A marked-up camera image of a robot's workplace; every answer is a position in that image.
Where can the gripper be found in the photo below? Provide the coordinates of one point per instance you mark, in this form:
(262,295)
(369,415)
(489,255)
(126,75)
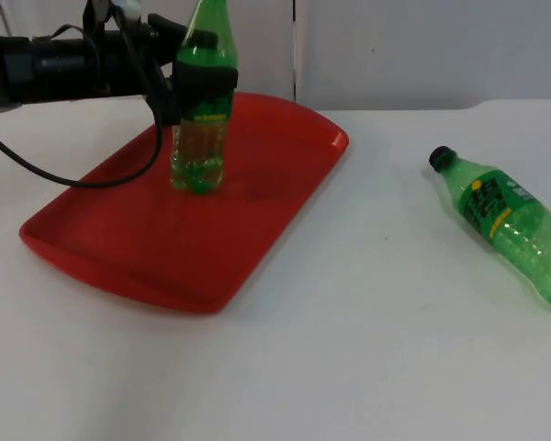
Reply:
(151,64)

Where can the green plastic bottle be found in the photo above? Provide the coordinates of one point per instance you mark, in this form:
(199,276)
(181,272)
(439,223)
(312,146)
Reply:
(199,147)
(500,211)

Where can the red tray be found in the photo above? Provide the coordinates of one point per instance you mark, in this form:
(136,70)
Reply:
(165,239)

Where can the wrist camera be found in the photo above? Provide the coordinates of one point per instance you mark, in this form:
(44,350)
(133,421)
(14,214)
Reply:
(129,5)

